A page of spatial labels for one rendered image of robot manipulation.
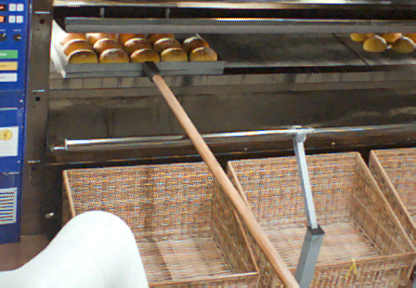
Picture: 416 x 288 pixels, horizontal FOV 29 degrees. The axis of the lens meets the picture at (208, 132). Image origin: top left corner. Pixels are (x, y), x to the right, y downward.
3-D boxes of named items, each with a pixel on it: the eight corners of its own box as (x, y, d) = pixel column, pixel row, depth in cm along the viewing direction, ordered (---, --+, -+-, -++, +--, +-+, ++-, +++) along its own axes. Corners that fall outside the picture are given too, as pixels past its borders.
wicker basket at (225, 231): (55, 234, 278) (59, 167, 265) (206, 222, 298) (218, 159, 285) (83, 333, 239) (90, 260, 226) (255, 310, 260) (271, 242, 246)
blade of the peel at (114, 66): (224, 68, 275) (225, 60, 273) (65, 72, 254) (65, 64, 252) (188, 24, 303) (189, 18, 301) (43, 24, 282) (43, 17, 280)
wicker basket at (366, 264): (212, 221, 299) (224, 159, 286) (342, 208, 321) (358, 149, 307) (266, 309, 261) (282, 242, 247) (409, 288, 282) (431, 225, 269)
